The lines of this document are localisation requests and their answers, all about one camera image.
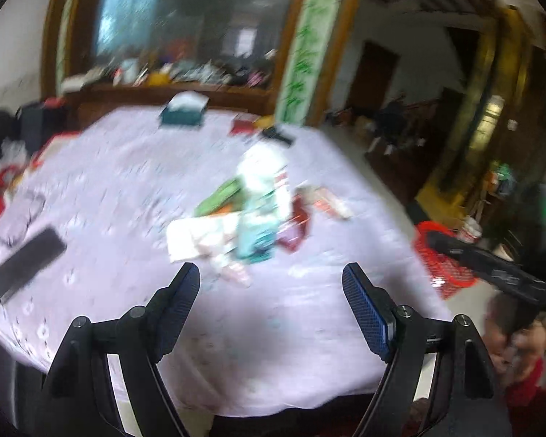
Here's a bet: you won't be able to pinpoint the white red tube bottle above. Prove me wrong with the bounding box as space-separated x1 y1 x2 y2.
274 170 293 222

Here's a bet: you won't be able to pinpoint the teal cartoon tissue pack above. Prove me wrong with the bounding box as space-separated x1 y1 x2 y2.
236 197 280 263

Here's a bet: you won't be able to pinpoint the white knit cloth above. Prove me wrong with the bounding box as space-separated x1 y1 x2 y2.
237 141 287 194

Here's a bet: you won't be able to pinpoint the lilac floral tablecloth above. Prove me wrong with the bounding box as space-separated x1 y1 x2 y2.
0 107 451 417

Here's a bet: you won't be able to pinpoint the dark blue bag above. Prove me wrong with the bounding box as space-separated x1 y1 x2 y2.
16 102 68 155

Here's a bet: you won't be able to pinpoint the clear plastic bag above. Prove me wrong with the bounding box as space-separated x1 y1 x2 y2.
0 138 29 173

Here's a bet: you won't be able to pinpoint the teal tissue box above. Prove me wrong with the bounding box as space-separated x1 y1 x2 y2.
159 91 209 126

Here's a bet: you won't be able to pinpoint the person's right hand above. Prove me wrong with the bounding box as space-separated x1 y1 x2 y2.
482 293 546 389

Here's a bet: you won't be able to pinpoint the dark red snack packet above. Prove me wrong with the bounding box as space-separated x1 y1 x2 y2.
276 194 312 253

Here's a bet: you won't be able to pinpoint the black pouch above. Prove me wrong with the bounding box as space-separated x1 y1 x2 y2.
260 125 295 147

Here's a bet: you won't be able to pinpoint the red flat packet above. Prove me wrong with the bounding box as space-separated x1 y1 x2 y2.
229 114 260 135

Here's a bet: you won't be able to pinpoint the purple frame eyeglasses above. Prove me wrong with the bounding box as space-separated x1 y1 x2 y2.
0 190 46 248

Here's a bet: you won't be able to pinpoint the wooden counter ledge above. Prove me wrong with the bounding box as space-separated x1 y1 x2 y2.
64 83 276 127

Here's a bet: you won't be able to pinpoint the red plastic basket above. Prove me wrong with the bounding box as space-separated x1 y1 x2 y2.
413 220 477 300

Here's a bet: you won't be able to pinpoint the white red paper wrapper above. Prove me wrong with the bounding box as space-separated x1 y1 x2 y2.
297 185 353 220

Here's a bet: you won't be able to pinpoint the pink white plastic bag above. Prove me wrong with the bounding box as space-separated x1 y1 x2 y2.
197 233 251 288

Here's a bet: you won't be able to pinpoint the black smartphone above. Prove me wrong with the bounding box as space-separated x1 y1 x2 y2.
0 228 67 305

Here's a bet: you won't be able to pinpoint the green fuzzy towel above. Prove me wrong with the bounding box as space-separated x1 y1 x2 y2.
194 178 244 217

